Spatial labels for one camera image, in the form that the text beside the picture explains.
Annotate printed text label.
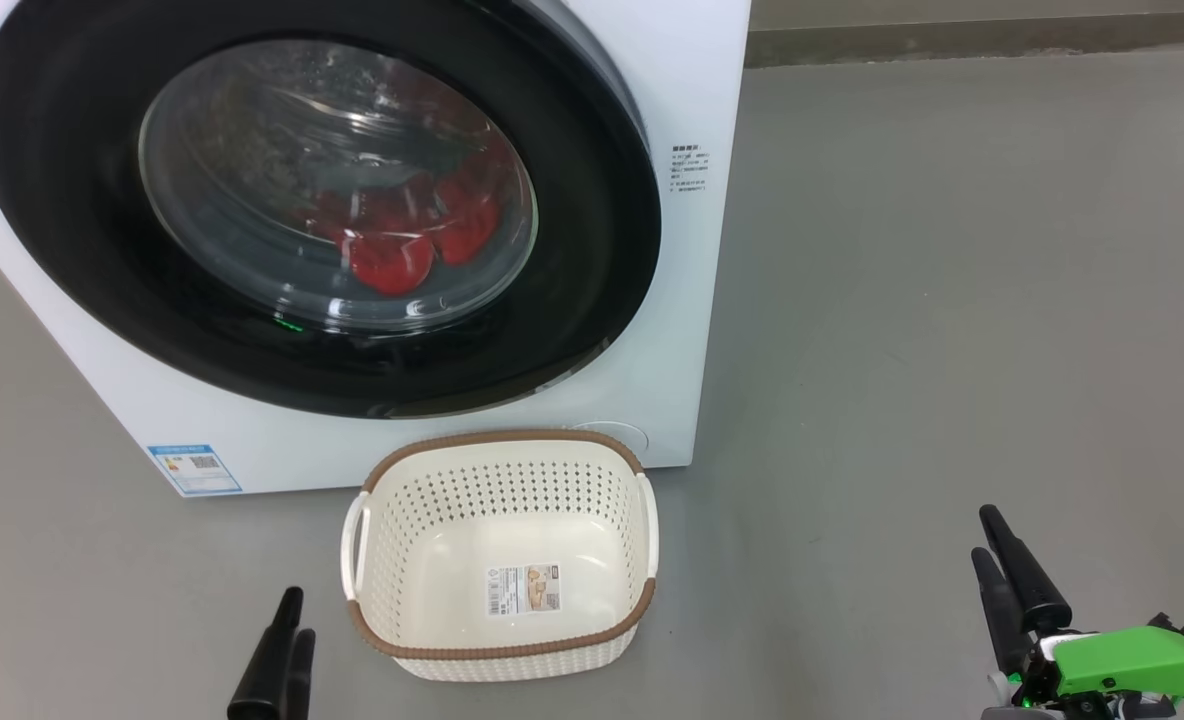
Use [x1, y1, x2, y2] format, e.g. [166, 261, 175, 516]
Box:
[668, 143, 712, 195]

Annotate round black glass washer door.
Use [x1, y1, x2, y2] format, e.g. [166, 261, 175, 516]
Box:
[0, 0, 664, 420]

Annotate blue energy label sticker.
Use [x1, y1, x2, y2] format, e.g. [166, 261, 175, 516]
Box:
[148, 444, 244, 497]

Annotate white front-load washing machine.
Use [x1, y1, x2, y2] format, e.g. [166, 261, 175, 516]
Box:
[0, 0, 753, 499]

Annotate red cloth garment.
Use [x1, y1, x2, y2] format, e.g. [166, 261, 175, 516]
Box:
[300, 150, 505, 297]

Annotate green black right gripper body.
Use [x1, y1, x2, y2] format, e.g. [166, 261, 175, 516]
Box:
[982, 612, 1184, 720]

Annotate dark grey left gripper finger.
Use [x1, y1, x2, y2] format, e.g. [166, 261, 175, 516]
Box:
[227, 587, 304, 720]
[278, 627, 316, 720]

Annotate round white filter cover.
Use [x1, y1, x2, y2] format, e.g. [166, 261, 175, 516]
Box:
[566, 420, 651, 457]

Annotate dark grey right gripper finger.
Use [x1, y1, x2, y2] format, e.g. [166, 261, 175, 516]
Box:
[979, 504, 1073, 635]
[971, 547, 1036, 677]

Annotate cream perforated basket brown rim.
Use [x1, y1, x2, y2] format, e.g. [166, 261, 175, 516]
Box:
[340, 430, 660, 683]

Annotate paper product label sticker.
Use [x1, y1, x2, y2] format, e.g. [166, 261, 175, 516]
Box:
[487, 563, 561, 618]

